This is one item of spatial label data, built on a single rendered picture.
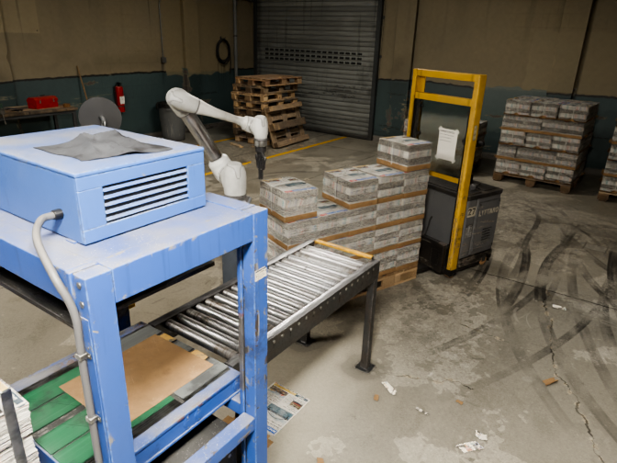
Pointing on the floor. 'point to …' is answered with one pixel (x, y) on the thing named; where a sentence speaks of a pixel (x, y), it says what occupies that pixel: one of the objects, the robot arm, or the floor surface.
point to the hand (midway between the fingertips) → (261, 174)
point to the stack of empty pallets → (260, 97)
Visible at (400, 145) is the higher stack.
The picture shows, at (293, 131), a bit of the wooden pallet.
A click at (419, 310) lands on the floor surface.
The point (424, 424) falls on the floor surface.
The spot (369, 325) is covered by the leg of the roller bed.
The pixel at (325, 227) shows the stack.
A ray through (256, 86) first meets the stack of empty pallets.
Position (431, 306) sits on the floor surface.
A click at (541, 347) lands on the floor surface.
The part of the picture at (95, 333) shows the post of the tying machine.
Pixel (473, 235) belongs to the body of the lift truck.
